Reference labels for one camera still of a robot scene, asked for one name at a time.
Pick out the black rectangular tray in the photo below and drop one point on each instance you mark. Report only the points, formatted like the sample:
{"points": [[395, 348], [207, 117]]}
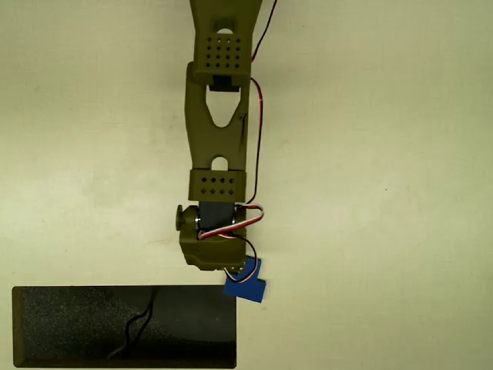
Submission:
{"points": [[77, 327]]}

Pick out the blue T-shaped block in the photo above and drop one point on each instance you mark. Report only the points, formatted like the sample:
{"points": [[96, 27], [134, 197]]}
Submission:
{"points": [[250, 293]]}

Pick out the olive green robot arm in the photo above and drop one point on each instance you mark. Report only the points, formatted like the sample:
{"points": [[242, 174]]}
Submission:
{"points": [[204, 127]]}

